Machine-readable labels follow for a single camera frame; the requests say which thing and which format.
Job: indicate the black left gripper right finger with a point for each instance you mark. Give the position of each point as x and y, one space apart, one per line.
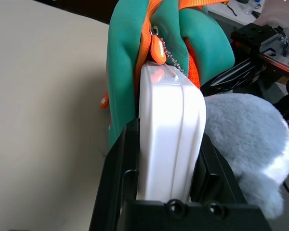
216 178

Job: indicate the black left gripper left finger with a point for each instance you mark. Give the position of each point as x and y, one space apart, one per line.
118 173

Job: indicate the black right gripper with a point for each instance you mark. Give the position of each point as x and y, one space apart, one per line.
255 38

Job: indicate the grey white plush toy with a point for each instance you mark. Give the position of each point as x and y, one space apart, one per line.
243 134

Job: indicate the green orange backpack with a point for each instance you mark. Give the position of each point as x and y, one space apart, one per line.
125 60

